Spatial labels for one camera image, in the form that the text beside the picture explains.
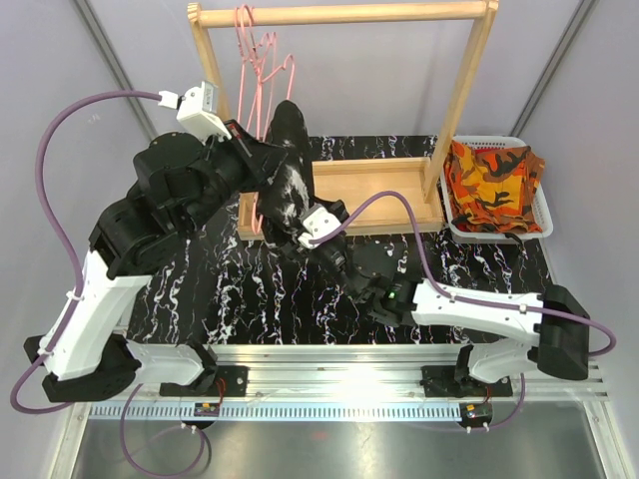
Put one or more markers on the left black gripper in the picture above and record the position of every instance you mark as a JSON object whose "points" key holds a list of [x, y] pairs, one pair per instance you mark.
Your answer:
{"points": [[259, 160]]}

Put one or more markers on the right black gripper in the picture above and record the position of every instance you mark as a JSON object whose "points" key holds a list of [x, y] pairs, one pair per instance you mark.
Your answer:
{"points": [[303, 248]]}

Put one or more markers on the black white patterned trousers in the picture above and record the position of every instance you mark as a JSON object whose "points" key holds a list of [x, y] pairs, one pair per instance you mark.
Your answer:
{"points": [[292, 193]]}

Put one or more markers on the pink wire hanger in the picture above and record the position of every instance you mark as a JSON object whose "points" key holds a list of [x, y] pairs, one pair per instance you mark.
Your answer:
{"points": [[256, 217], [267, 64], [244, 55]]}

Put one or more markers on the orange camouflage trousers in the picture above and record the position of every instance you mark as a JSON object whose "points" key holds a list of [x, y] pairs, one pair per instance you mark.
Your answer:
{"points": [[492, 191]]}

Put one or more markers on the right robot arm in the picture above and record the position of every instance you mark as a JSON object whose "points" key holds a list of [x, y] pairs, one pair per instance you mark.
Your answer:
{"points": [[548, 332]]}

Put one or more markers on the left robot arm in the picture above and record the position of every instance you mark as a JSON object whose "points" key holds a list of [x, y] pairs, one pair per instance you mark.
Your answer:
{"points": [[182, 182]]}

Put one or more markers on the wooden clothes rack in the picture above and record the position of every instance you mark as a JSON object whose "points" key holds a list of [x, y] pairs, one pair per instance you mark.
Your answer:
{"points": [[400, 194]]}

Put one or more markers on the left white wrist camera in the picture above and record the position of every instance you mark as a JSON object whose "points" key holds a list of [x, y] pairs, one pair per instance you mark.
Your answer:
{"points": [[197, 111]]}

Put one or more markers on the aluminium mounting rail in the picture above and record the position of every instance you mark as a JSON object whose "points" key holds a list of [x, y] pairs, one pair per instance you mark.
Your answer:
{"points": [[335, 373]]}

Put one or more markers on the white slotted cable duct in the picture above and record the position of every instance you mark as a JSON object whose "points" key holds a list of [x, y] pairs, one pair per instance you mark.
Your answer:
{"points": [[239, 411]]}

